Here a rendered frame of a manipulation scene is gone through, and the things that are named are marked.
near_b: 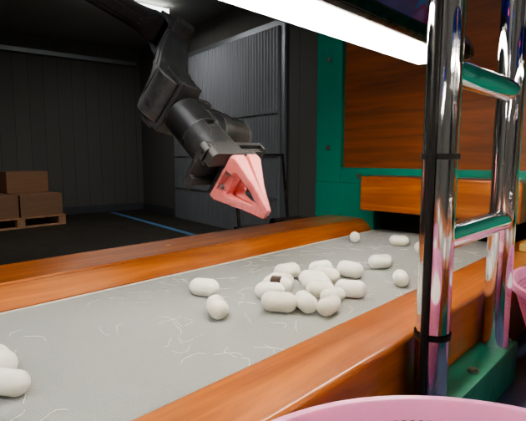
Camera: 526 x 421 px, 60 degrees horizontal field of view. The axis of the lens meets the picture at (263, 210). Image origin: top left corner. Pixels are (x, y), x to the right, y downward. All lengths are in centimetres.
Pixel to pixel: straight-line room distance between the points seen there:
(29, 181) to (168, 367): 650
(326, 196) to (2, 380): 85
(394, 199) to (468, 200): 14
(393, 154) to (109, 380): 77
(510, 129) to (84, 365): 42
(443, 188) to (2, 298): 44
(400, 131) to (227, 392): 79
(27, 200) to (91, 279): 587
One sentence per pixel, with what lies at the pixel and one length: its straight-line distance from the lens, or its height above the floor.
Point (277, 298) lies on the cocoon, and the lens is 47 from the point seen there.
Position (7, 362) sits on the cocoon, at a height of 75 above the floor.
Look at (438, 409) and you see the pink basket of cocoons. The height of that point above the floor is 77.
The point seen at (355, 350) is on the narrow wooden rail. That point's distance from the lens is 34.
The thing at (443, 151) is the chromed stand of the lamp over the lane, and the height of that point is 90.
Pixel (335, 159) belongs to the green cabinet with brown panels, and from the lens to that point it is 106.
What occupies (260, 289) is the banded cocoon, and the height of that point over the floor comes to 75.
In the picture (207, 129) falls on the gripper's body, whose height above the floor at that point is 93.
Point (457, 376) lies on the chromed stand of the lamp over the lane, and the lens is 44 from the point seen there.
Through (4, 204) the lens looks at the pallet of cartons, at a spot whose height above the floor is 32.
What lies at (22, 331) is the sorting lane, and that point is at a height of 74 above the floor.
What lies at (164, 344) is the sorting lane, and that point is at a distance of 41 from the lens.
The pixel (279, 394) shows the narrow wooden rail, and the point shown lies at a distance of 28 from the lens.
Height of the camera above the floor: 90
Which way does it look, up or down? 7 degrees down
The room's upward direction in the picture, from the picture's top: straight up
